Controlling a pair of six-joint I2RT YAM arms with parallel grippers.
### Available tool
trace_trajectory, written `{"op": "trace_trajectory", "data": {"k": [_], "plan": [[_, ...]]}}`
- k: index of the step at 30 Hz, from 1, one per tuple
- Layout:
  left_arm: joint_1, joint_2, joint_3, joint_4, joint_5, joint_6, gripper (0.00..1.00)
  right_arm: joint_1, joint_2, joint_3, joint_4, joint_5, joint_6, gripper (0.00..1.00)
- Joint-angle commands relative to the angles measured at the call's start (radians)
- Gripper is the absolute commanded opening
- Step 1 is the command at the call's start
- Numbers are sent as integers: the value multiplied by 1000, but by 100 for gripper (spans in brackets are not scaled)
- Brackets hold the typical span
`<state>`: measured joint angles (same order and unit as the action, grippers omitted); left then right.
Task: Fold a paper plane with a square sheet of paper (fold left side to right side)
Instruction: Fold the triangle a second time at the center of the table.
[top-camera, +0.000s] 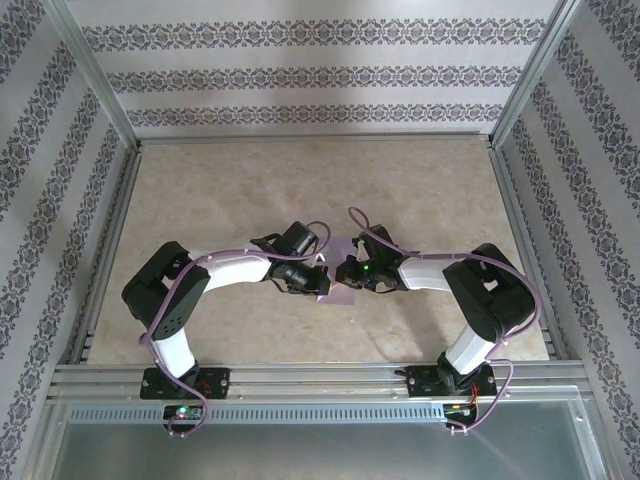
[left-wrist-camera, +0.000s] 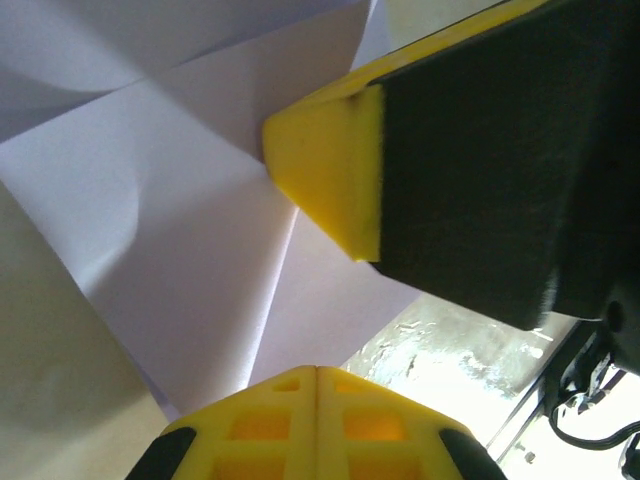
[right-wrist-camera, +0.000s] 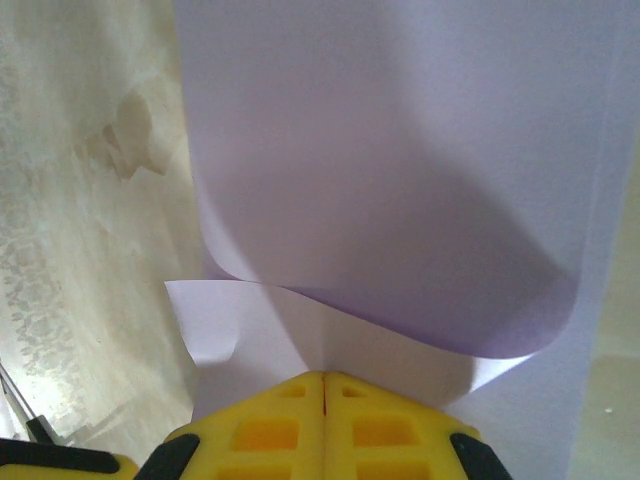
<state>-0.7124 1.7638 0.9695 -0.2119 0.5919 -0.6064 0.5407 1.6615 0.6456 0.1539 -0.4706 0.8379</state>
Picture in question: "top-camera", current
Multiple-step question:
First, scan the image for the grey metal sheet panel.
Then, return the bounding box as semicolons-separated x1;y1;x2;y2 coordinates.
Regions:
29;399;611;480

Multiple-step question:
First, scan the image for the circuit board with green light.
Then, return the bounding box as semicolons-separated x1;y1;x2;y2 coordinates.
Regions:
164;404;204;421

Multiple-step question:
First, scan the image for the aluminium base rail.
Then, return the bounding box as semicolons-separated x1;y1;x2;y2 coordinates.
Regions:
47;362;594;401

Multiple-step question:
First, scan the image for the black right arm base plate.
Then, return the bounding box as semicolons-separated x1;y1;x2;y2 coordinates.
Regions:
407;364;497;400

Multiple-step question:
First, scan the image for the grey slotted cable duct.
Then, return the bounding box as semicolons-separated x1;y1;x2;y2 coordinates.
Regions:
67;405;446;425

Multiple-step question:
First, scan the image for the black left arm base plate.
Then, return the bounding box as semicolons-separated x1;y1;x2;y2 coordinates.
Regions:
139;367;231;401

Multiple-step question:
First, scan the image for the long aluminium table rail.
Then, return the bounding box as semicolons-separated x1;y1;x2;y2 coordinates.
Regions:
134;130;496;149

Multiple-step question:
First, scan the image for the short aluminium table rail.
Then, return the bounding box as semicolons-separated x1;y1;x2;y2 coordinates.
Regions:
489;142;571;364
67;142;146;366

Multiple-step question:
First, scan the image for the aluminium frame post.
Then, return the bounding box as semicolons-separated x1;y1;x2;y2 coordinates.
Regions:
42;0;144;151
489;0;591;149

